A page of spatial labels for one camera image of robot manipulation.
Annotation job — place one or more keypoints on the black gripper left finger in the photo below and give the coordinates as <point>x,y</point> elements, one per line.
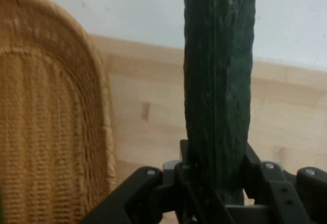
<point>143,198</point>

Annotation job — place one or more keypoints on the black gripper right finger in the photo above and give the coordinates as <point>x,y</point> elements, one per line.
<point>288,196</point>

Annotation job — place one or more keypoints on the dark green toy cucumber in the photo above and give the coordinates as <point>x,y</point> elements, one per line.
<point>217,81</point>

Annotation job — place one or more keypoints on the light wooden cutting board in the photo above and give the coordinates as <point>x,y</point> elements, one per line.
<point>153,94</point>

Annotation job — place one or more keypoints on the woven wicker basket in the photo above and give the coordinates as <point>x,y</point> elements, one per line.
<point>46,111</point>

